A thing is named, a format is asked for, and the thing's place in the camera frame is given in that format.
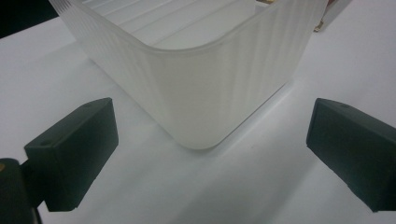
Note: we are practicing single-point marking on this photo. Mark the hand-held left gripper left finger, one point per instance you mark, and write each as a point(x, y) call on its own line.
point(72, 152)

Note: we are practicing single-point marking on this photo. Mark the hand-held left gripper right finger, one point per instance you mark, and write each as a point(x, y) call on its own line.
point(355, 146)

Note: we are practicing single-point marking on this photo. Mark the translucent white ribbed plastic bin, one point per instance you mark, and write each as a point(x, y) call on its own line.
point(199, 77)

